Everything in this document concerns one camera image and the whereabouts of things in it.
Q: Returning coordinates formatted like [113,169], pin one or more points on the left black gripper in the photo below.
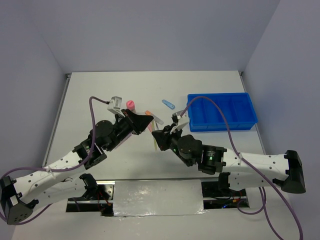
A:
[137,123]

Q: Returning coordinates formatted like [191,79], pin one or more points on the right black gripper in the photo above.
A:
[162,136]

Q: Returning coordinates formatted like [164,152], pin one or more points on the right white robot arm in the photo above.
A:
[235,171]

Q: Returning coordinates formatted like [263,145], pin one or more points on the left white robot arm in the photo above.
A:
[67,177]

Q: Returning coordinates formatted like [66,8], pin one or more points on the pink correction tape stick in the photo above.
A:
[151,127]

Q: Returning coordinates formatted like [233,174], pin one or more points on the pink capped glue bottle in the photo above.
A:
[130,105]

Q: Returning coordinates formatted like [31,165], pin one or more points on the orange capped clear tube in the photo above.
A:
[156,119]

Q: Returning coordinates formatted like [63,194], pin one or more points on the light blue eraser stick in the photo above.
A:
[168,104]

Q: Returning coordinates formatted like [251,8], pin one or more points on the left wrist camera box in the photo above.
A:
[114,105]

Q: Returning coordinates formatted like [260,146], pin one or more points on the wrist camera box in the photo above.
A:
[180,120]
[114,105]

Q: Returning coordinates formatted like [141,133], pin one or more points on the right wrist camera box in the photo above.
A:
[180,120]

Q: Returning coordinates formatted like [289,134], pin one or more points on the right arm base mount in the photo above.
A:
[215,198]

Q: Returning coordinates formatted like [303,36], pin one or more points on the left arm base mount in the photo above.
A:
[97,197]

